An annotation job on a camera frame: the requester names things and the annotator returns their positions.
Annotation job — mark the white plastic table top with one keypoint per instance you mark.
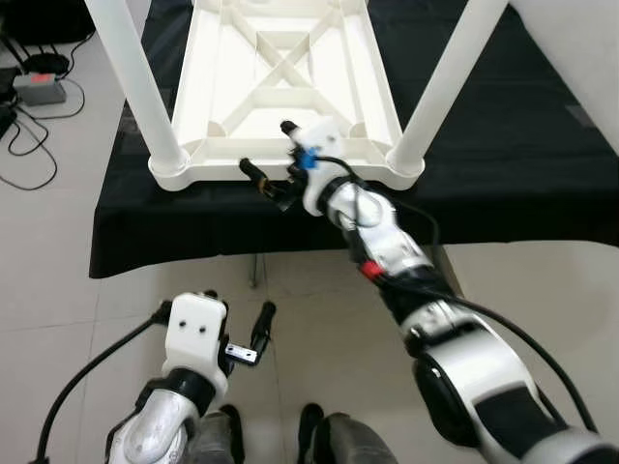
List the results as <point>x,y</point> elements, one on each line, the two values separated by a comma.
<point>280,97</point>

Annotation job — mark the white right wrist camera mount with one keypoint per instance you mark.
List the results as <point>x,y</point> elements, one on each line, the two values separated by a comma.
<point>319,133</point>

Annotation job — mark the grey robot foot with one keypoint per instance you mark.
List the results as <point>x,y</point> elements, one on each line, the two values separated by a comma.
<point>218,440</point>
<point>343,440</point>

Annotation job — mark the grey right robot foot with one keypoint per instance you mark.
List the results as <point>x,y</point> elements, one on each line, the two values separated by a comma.
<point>343,440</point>

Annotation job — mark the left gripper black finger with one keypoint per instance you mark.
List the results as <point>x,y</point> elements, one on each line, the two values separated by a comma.
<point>264,327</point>
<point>210,296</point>

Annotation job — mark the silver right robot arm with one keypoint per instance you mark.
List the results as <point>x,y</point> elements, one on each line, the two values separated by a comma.
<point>464,358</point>

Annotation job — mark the grey left robot foot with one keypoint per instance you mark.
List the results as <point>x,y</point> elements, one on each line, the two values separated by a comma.
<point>218,440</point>

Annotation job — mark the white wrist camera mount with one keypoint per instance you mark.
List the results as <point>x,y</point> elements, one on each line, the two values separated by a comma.
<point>198,329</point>
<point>319,133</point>

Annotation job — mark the tan rubber band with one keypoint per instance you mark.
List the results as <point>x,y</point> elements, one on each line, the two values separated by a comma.
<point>263,188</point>

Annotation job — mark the white plastic table leg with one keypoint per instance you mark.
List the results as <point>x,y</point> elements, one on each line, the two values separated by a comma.
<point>450,87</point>
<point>140,87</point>

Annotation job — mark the black wifi router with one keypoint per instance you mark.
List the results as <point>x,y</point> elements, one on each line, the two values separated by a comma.
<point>44,66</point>

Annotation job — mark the black tablecloth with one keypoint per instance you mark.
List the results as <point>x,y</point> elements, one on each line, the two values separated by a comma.
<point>503,145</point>

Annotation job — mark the black power adapter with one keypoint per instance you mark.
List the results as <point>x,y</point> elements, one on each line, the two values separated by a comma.
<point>5,116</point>

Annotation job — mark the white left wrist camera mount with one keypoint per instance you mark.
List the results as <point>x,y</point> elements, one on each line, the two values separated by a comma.
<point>198,329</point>

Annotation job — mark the white box red switch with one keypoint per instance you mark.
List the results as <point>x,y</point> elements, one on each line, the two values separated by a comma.
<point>39,90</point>

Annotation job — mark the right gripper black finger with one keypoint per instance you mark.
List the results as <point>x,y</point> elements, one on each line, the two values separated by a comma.
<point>289,128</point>
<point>259,180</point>

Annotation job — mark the clear tape strip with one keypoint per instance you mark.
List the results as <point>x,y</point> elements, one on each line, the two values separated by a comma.
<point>580,114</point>

